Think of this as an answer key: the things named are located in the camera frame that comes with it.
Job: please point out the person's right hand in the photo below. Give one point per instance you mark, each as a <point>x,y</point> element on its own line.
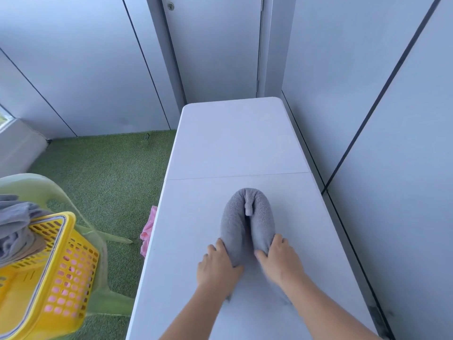
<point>283,262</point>

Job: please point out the person's left hand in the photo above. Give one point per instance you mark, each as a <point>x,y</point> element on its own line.
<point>216,267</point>

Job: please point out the person's right thumb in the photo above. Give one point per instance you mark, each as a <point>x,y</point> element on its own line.
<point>262,255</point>

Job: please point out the person's left thumb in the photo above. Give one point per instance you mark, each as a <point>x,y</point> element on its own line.
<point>237,270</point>

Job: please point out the grey towel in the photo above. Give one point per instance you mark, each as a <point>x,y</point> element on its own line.
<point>247,223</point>

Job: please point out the person's right forearm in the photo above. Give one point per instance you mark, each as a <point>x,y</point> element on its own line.
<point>325,308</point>

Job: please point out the person's left forearm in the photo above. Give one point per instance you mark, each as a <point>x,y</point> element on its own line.
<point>198,315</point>

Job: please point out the white folding table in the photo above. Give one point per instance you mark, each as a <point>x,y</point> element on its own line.
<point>240,194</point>

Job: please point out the pink cloth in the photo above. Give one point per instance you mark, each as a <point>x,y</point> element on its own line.
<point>147,231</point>

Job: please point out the green plastic chair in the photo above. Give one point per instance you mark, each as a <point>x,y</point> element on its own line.
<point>95,265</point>

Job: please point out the yellow plastic laundry basket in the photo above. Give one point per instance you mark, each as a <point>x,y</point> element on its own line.
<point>42,276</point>

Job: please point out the grey door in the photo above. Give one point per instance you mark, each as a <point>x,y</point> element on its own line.
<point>216,45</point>

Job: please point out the grey cloth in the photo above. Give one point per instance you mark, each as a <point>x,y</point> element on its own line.
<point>17,226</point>

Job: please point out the door lock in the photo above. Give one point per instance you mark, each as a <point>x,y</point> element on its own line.
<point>170,6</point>

